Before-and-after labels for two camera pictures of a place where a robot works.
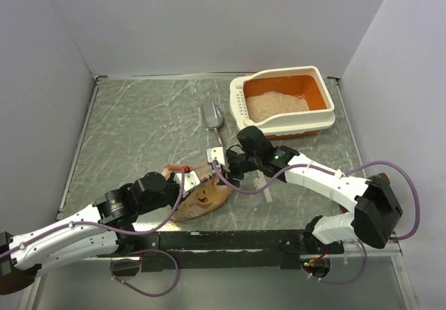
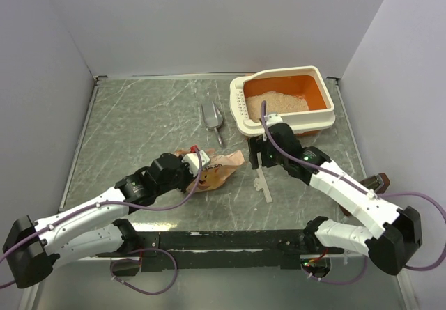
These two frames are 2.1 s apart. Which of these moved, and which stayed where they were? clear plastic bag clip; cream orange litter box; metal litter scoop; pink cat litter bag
Moved: pink cat litter bag
Stayed: cream orange litter box; clear plastic bag clip; metal litter scoop
